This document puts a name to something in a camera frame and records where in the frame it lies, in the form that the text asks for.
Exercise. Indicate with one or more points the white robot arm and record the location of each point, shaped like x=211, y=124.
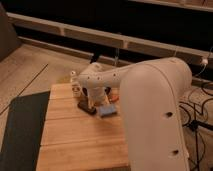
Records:
x=149, y=93

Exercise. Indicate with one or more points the blue sponge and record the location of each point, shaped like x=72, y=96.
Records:
x=107, y=110

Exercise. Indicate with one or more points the small clear plastic bottle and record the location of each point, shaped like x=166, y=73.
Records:
x=75, y=86

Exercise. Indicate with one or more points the dark floor mat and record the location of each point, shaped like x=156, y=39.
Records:
x=23, y=132

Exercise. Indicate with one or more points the white power plug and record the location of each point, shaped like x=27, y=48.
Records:
x=204, y=61

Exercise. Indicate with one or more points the orange handled tool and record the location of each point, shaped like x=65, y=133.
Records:
x=114, y=97

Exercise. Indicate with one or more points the long wooden shelf rail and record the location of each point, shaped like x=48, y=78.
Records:
x=139, y=45

